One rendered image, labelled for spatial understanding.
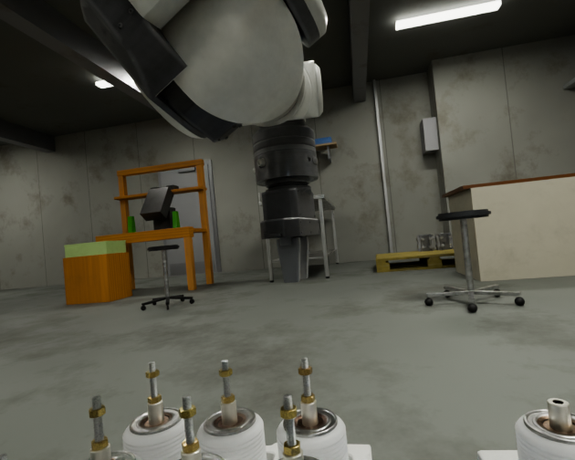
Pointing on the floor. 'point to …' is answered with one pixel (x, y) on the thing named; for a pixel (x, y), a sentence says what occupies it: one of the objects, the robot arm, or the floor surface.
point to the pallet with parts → (426, 254)
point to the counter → (527, 227)
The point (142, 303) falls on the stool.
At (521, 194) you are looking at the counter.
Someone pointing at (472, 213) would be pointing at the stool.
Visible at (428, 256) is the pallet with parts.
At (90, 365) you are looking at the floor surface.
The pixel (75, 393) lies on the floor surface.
